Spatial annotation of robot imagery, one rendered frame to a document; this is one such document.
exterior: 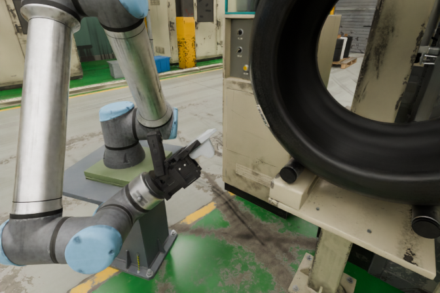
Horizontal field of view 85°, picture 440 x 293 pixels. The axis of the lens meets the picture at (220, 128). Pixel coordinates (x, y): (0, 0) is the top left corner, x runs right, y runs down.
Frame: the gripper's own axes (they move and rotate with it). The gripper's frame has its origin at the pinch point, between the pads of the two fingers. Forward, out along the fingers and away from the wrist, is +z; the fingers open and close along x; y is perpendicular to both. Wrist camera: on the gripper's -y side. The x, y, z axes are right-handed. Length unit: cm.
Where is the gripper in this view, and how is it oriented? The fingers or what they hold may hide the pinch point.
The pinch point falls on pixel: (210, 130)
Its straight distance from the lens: 61.3
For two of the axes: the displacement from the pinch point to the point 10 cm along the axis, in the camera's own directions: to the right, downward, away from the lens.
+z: 7.8, -6.2, -0.5
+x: 0.2, 1.0, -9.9
